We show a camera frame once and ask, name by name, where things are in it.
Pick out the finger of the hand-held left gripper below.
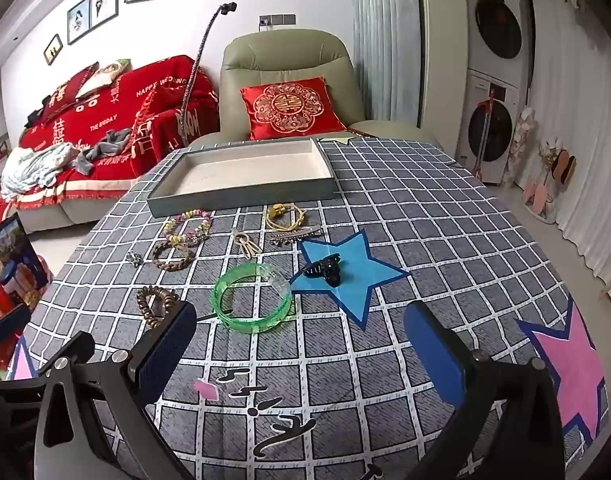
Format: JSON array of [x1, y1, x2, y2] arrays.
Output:
[[0, 304, 32, 361], [33, 331, 95, 378]]

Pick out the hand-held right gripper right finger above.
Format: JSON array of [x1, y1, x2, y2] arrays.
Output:
[[403, 300, 569, 480]]

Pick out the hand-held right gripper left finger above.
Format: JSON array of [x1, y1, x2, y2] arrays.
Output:
[[34, 301, 199, 480]]

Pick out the brown spiral hair tie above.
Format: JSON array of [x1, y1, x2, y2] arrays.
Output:
[[136, 285, 180, 320]]

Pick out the brown braided bracelet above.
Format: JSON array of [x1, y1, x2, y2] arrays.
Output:
[[152, 240, 196, 272]]

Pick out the green translucent bangle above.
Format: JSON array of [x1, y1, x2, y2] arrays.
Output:
[[212, 262, 293, 333]]

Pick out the black hair claw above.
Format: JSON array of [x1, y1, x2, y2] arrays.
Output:
[[304, 254, 342, 288]]

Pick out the yellow cord bracelet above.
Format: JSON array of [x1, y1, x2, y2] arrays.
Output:
[[264, 203, 306, 231]]

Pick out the grey tray with white lining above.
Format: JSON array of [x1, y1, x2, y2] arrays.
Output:
[[146, 137, 339, 219]]

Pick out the blue printed box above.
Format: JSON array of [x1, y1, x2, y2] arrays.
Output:
[[0, 212, 52, 307]]

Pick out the gold dangling hair pins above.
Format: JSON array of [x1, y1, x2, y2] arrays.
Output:
[[230, 229, 263, 258]]

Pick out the grey sofa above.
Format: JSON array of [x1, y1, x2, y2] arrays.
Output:
[[20, 180, 136, 233]]

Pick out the white crumpled cloth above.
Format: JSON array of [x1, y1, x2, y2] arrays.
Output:
[[0, 142, 79, 201]]

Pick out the gold hair barrette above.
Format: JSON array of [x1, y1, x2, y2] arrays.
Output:
[[270, 225, 322, 247]]

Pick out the grey crumpled garment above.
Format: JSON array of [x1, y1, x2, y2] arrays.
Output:
[[76, 129, 132, 175]]

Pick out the pink floor decorations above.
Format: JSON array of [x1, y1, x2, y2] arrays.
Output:
[[505, 107, 577, 224]]

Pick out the red mop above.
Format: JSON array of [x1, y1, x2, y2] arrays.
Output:
[[473, 87, 496, 181]]

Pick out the red pillow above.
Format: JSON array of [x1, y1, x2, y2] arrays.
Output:
[[40, 62, 100, 121]]

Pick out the white printed pillow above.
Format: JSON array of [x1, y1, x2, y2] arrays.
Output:
[[76, 60, 131, 98]]

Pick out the red embroidered cushion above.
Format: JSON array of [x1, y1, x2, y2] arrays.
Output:
[[240, 76, 347, 142]]

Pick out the red covered sofa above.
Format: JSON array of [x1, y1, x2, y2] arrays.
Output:
[[0, 55, 220, 226]]

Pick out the white sheer curtain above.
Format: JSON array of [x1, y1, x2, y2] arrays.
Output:
[[528, 0, 611, 286]]

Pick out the green leather armchair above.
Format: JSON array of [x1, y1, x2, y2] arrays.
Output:
[[188, 29, 436, 153]]

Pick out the pale blue curtain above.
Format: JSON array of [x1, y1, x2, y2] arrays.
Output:
[[349, 0, 426, 128]]

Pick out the white dryer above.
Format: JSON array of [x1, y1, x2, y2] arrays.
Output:
[[465, 0, 531, 81]]

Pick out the pastel beaded bracelet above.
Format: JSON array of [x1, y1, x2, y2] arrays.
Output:
[[163, 210, 214, 248]]

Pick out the gooseneck camera stand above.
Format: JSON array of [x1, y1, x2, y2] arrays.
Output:
[[178, 2, 237, 148]]

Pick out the blue photo picture frame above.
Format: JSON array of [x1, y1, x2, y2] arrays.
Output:
[[67, 0, 92, 46]]

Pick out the white photo picture frame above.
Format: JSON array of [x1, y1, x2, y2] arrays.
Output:
[[90, 0, 120, 26]]

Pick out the grey wall sockets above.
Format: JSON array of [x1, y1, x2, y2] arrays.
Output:
[[259, 12, 297, 28]]

